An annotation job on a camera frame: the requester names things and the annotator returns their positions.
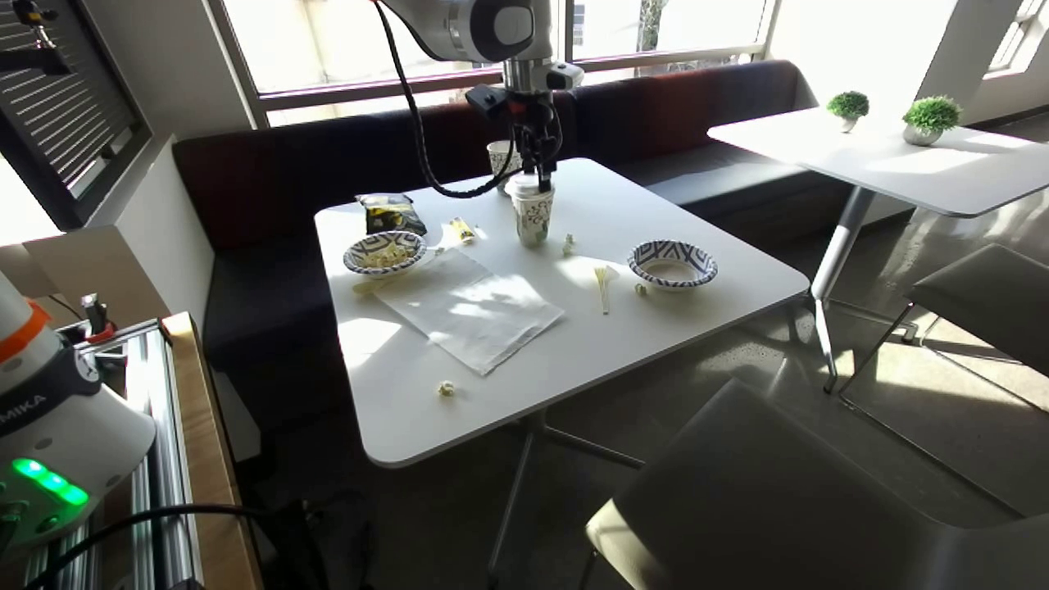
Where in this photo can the popcorn piece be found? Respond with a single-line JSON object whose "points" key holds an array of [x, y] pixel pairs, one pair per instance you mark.
{"points": [[447, 388], [569, 245]]}

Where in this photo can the grey chair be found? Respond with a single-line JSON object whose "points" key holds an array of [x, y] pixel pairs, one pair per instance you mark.
{"points": [[787, 493]]}

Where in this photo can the empty blue patterned paper bowl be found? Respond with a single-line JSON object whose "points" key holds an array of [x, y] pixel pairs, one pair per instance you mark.
{"points": [[674, 266]]}

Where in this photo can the dark louvered window blind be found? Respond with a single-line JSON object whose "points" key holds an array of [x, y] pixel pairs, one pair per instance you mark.
{"points": [[67, 100]]}

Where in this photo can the aluminium extrusion robot stand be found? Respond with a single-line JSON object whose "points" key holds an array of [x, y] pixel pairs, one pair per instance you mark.
{"points": [[152, 436]]}

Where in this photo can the cream plastic fork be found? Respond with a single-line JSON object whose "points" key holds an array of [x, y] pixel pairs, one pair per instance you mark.
{"points": [[605, 285]]}

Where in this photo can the dark upholstered bench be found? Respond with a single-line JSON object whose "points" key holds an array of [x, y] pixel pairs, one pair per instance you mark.
{"points": [[272, 297]]}

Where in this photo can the white side table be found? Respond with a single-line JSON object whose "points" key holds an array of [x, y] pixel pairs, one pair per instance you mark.
{"points": [[928, 167]]}

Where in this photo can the large window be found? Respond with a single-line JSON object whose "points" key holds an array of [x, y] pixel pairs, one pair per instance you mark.
{"points": [[329, 36]]}

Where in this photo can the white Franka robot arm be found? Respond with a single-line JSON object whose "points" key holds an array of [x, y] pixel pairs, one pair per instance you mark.
{"points": [[461, 27]]}

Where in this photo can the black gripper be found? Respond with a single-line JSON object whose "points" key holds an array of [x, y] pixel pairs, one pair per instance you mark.
{"points": [[538, 125]]}

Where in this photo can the wooden board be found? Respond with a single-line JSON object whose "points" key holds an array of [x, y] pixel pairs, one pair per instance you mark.
{"points": [[216, 469]]}

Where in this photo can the blue patterned bowl with popcorn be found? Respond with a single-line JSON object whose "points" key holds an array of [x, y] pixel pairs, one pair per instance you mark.
{"points": [[385, 254]]}

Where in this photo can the small green potted plant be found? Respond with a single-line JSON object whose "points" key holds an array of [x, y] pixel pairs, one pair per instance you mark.
{"points": [[931, 117], [848, 107]]}

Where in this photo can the black popcorn bag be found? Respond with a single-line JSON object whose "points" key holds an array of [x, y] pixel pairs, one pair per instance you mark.
{"points": [[387, 211]]}

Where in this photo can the white paper napkin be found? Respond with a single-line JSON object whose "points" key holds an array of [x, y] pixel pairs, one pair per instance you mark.
{"points": [[470, 313]]}

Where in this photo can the patterned paper coffee cup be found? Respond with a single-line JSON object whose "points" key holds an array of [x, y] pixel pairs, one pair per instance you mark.
{"points": [[531, 219], [500, 165]]}

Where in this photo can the metal table leg frame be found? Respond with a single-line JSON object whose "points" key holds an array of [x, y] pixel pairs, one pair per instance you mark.
{"points": [[513, 493]]}

